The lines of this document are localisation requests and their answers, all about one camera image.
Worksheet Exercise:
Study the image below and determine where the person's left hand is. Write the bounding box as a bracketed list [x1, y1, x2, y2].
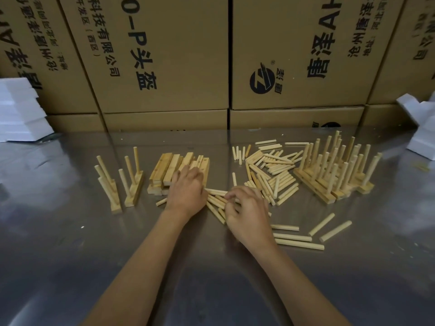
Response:
[164, 165, 208, 218]

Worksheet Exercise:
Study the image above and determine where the person's right hand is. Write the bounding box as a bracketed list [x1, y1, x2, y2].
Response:
[224, 186, 276, 250]

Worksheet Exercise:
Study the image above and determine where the pile of drilled wooden bars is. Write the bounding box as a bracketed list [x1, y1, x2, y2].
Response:
[147, 152, 210, 197]

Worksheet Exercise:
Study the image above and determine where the drilled wooden block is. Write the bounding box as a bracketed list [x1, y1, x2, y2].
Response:
[303, 165, 353, 196]
[108, 179, 122, 214]
[319, 157, 373, 188]
[308, 163, 358, 193]
[312, 161, 363, 191]
[124, 171, 144, 207]
[315, 159, 373, 193]
[323, 153, 369, 178]
[299, 167, 346, 200]
[293, 170, 337, 205]

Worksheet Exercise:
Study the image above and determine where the pile of wooden dowels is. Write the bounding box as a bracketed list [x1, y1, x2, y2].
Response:
[155, 139, 353, 252]

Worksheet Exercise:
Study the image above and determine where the person's right forearm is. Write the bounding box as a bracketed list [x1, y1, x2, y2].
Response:
[251, 235, 354, 326]

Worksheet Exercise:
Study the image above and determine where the person's left forearm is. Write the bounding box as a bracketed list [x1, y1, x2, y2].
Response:
[81, 208, 194, 326]

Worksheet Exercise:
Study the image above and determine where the stack of white foam blocks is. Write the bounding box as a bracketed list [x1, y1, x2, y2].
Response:
[0, 77, 55, 143]
[396, 91, 435, 161]

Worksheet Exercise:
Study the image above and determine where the shiny metal table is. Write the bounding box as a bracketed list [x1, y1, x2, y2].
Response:
[0, 127, 435, 326]

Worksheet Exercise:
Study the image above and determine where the stack of brown cardboard boxes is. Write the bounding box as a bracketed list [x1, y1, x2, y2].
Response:
[0, 0, 435, 133]

